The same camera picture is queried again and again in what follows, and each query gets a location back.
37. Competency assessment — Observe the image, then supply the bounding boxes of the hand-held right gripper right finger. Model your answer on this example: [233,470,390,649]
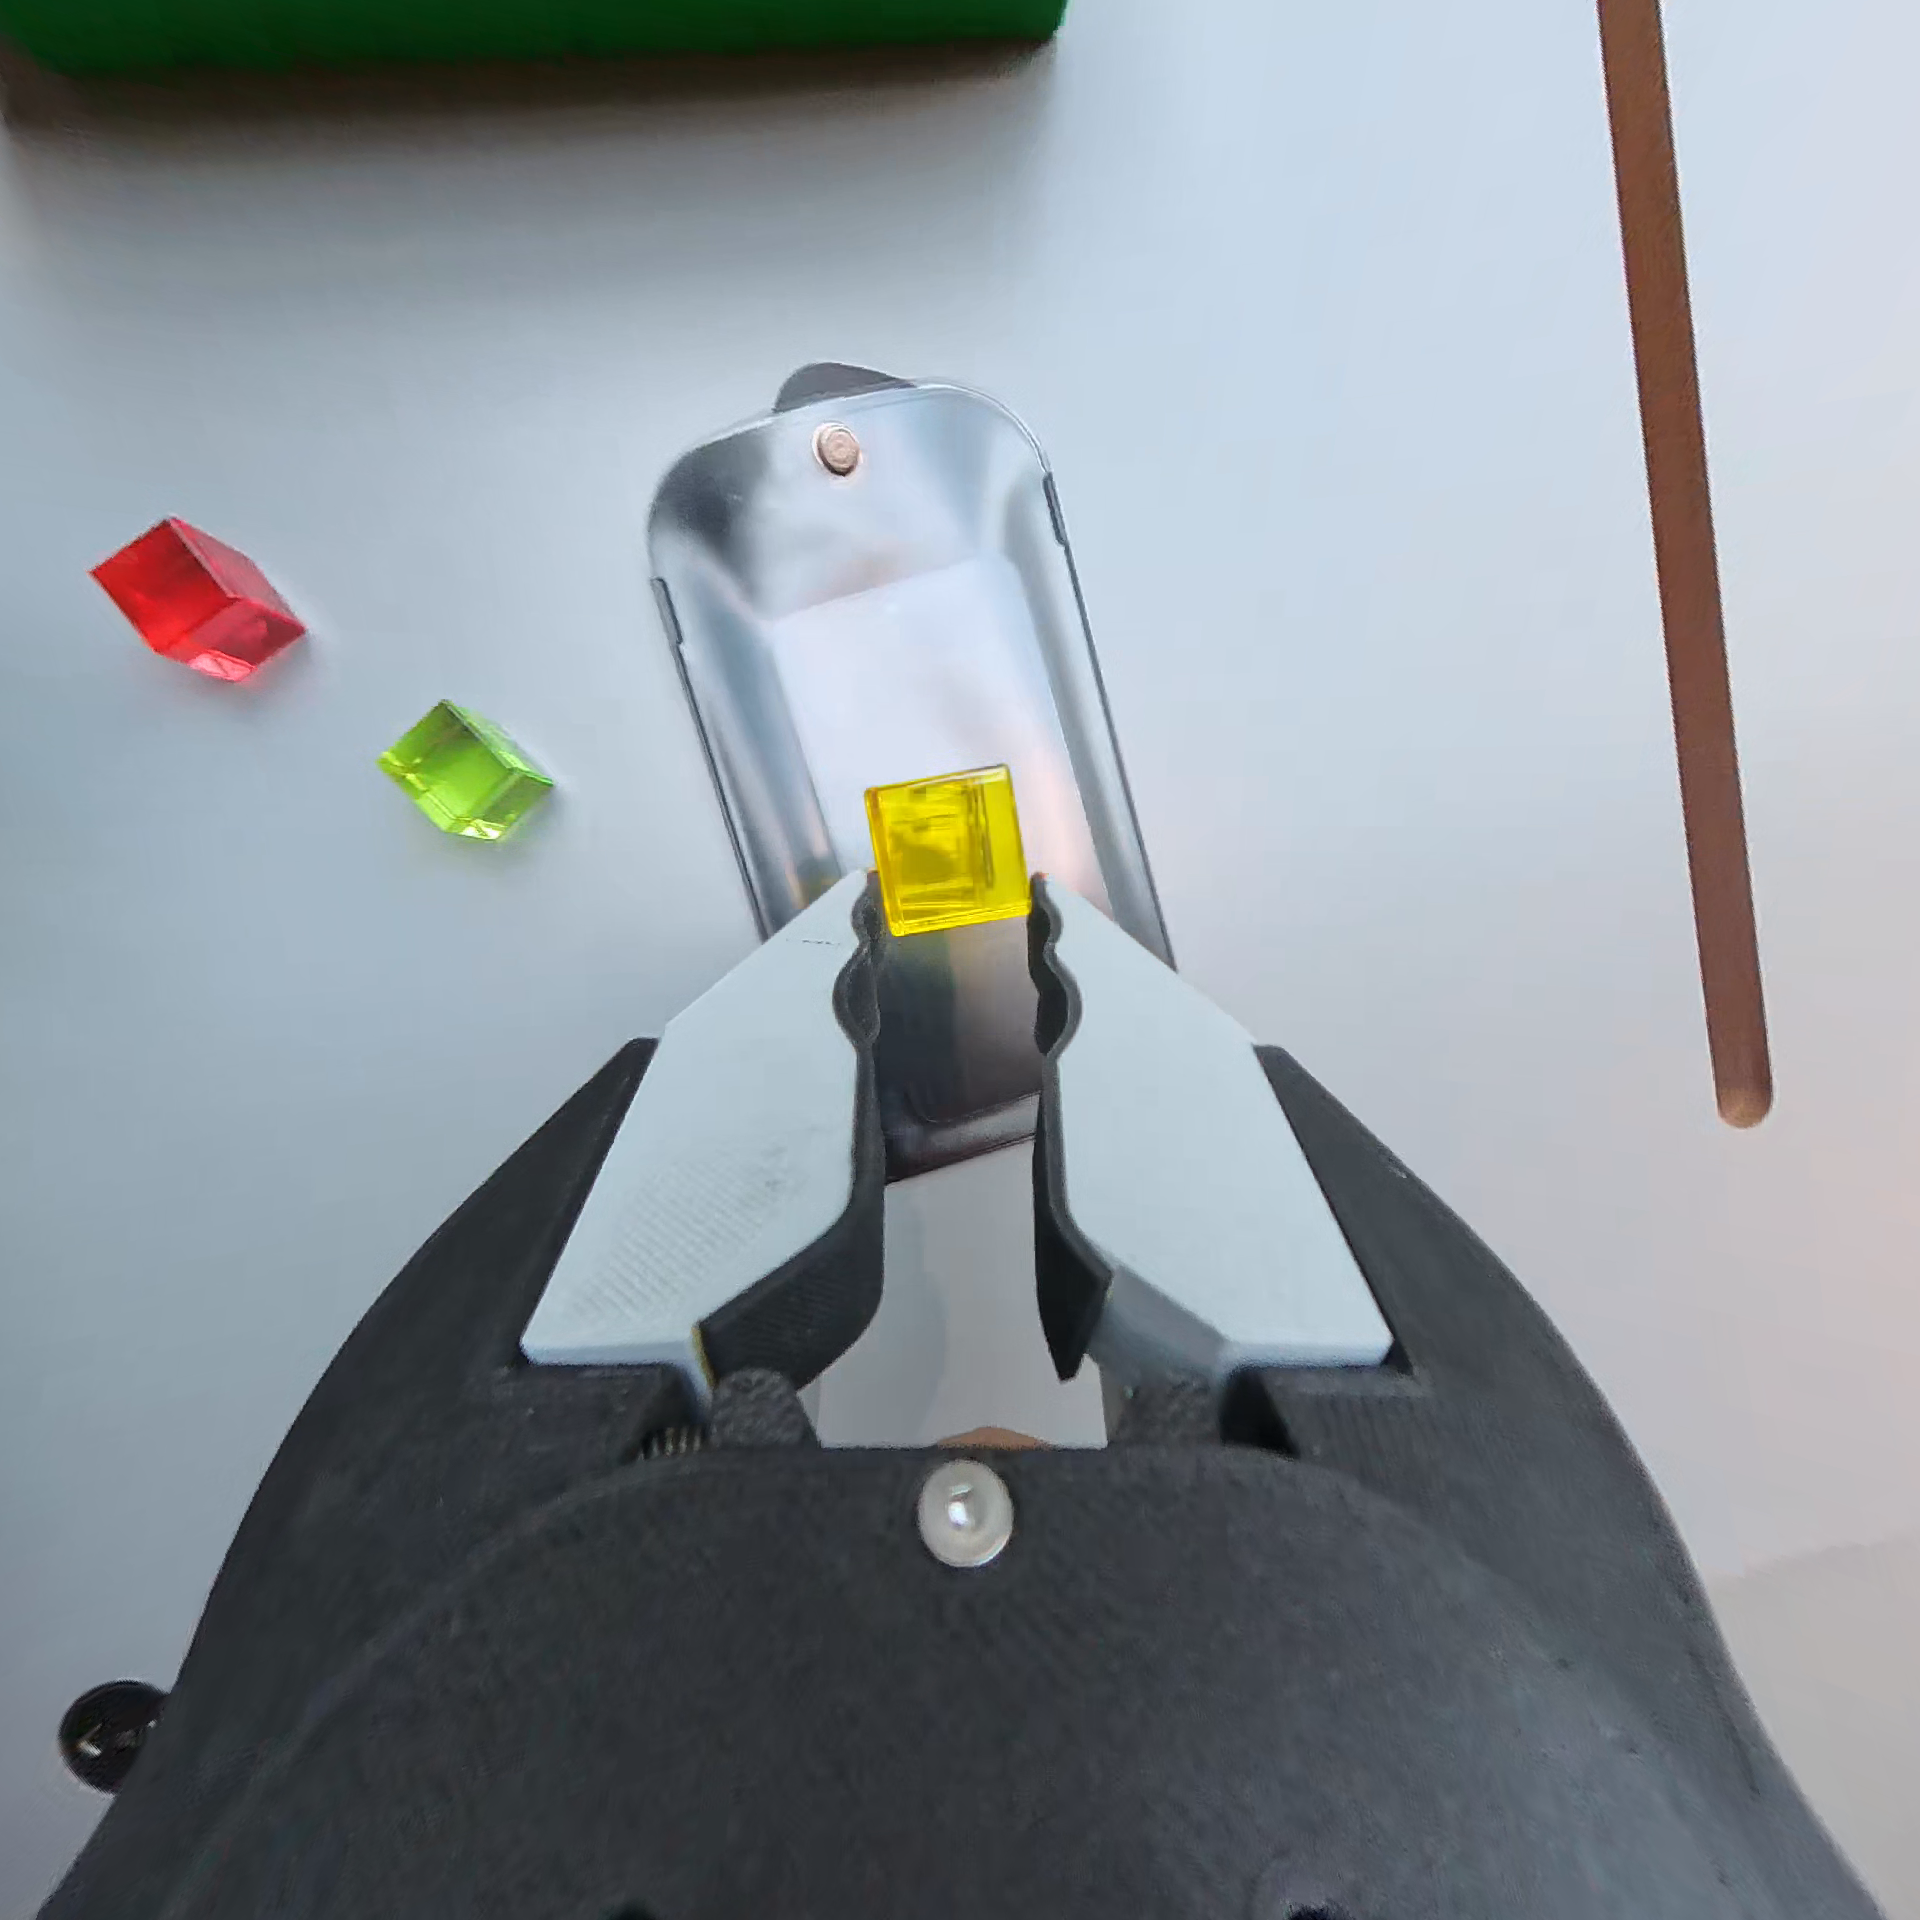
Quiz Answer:
[1028,874,1398,1413]

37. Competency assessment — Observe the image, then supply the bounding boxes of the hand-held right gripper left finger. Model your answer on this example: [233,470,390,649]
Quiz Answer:
[519,872,890,1425]

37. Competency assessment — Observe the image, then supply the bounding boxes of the yellow transparent cube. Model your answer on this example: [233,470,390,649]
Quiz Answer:
[865,766,1034,939]

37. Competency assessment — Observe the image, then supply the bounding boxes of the shiny metal tray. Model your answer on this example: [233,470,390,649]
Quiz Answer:
[648,363,1177,1179]

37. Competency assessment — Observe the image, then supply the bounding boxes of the green transparent cube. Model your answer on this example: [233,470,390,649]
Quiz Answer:
[377,699,556,846]

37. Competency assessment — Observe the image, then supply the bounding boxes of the red transparent cube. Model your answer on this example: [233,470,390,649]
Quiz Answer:
[90,516,310,684]

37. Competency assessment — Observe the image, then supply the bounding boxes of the long brown wooden rod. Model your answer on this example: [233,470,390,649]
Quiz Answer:
[1598,0,1774,1129]

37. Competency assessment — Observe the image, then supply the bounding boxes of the black round knob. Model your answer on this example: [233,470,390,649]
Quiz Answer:
[60,1680,166,1794]

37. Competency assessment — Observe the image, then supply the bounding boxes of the green box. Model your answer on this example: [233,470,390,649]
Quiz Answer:
[0,0,1070,78]

